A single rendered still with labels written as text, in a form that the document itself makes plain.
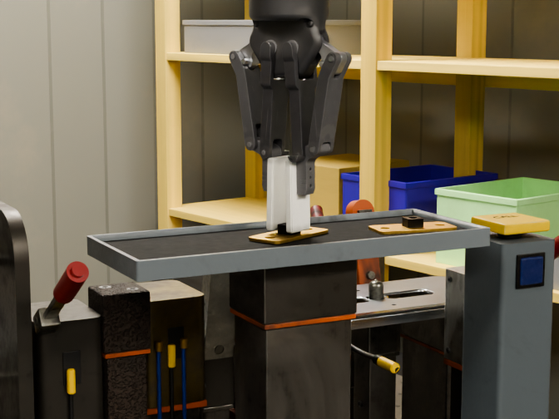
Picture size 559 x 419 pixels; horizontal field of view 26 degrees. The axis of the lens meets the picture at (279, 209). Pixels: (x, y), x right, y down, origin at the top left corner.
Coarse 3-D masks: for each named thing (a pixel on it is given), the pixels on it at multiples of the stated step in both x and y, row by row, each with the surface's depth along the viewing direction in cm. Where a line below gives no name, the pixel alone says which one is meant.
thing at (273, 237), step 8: (280, 224) 117; (272, 232) 118; (280, 232) 117; (296, 232) 117; (304, 232) 118; (312, 232) 118; (320, 232) 118; (256, 240) 114; (264, 240) 114; (272, 240) 113; (280, 240) 113; (288, 240) 114
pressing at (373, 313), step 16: (368, 288) 167; (384, 288) 167; (400, 288) 167; (416, 288) 167; (432, 288) 167; (368, 304) 158; (384, 304) 158; (400, 304) 158; (416, 304) 158; (432, 304) 156; (352, 320) 150; (368, 320) 151; (384, 320) 152; (400, 320) 153; (416, 320) 154
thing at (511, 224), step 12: (480, 216) 129; (492, 216) 129; (504, 216) 129; (516, 216) 129; (528, 216) 129; (492, 228) 126; (504, 228) 124; (516, 228) 125; (528, 228) 126; (540, 228) 126
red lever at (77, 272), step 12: (72, 264) 105; (84, 264) 106; (72, 276) 105; (84, 276) 105; (60, 288) 107; (72, 288) 106; (60, 300) 109; (36, 312) 115; (48, 312) 113; (36, 324) 115; (48, 324) 114
